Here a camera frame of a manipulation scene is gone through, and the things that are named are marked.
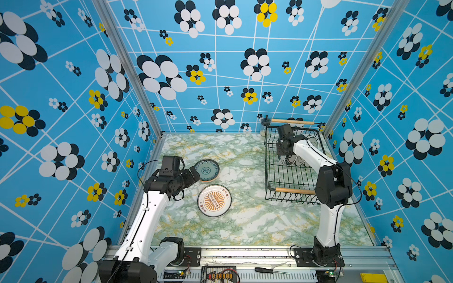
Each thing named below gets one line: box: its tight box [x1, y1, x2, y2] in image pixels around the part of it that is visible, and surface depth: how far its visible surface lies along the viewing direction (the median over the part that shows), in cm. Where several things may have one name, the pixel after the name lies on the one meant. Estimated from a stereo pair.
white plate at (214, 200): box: [197, 183, 232, 218], surface depth 91 cm
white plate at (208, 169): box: [194, 159, 221, 183], surface depth 101 cm
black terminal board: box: [200, 265, 238, 283], surface depth 70 cm
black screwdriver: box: [254, 267, 290, 274], surface depth 72 cm
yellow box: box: [360, 272, 389, 283], surface depth 70 cm
